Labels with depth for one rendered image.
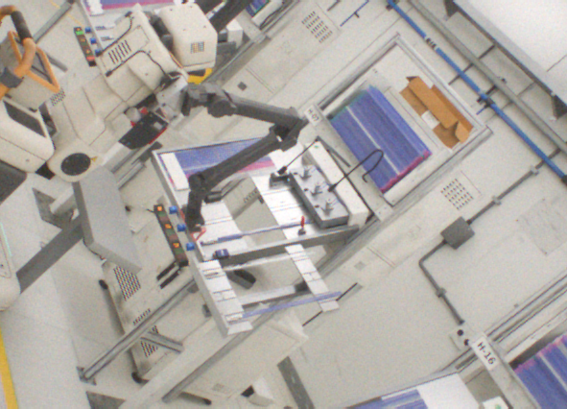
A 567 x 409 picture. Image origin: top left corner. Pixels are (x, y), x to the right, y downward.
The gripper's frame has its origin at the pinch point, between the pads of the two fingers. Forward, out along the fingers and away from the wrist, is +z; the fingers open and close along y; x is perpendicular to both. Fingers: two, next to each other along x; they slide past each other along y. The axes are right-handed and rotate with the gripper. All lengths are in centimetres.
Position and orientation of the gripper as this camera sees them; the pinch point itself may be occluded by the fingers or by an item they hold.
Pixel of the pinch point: (191, 230)
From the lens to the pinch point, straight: 302.0
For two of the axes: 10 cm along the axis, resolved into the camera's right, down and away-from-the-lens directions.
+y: -4.1, -6.6, 6.3
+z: -1.7, 7.3, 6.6
